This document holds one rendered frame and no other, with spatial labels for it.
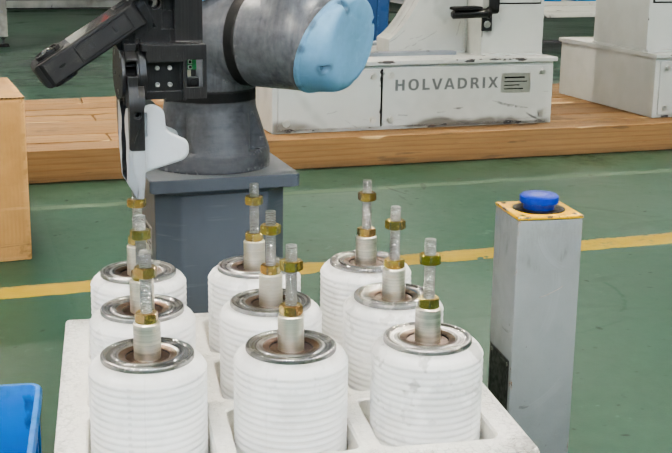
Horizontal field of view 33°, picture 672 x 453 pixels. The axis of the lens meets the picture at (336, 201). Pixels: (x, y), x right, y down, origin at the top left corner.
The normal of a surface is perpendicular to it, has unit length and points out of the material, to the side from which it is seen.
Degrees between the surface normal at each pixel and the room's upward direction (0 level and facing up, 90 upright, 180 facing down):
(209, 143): 72
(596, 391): 0
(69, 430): 0
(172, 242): 90
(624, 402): 0
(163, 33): 90
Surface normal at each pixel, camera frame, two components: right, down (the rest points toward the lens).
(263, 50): -0.47, 0.33
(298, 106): 0.31, 0.22
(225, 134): 0.38, -0.09
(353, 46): 0.85, 0.25
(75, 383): 0.01, -0.97
